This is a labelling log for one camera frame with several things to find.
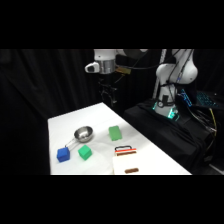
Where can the green status light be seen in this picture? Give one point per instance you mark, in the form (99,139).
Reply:
(172,113)

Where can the green rectangular block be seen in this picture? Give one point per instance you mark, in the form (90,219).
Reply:
(115,133)

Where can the black draped robot stand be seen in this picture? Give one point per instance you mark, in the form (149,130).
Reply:
(166,136)

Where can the white drawer cabinet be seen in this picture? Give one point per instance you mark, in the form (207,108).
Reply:
(125,163)

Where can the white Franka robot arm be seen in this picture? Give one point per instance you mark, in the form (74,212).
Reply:
(175,71)

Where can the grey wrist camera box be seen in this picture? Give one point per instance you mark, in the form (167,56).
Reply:
(92,67)

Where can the green cube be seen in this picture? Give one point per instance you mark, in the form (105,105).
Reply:
(84,152)

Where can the black curtain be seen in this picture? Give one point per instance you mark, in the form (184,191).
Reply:
(43,83)

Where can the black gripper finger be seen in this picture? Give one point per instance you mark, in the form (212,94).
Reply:
(113,96)
(104,95)

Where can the backlit keyboard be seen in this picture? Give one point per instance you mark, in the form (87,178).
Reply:
(208,99)

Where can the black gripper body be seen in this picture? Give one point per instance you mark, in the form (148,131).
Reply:
(107,83)

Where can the blue cube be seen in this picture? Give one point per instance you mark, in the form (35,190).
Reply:
(63,155)

